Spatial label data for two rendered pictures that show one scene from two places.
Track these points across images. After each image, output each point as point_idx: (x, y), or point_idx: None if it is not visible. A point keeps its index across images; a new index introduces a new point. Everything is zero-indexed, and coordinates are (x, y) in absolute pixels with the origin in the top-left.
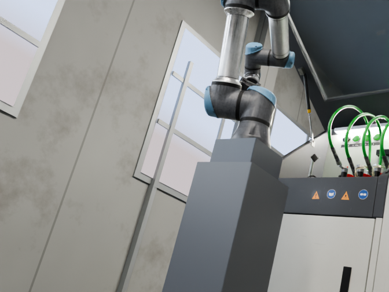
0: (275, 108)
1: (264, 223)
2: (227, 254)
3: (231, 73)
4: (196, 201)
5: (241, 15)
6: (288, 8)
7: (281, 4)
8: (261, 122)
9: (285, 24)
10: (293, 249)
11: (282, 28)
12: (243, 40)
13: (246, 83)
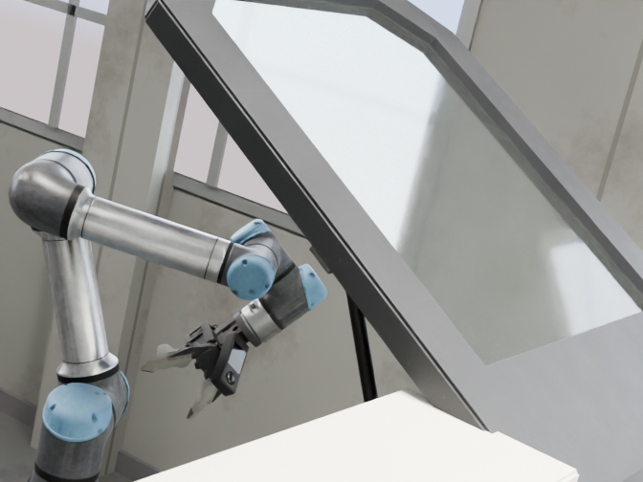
0: (64, 440)
1: None
2: None
3: (62, 354)
4: None
5: (42, 239)
6: (55, 222)
7: (33, 223)
8: (34, 471)
9: (104, 239)
10: None
11: (111, 246)
12: (60, 286)
13: (201, 337)
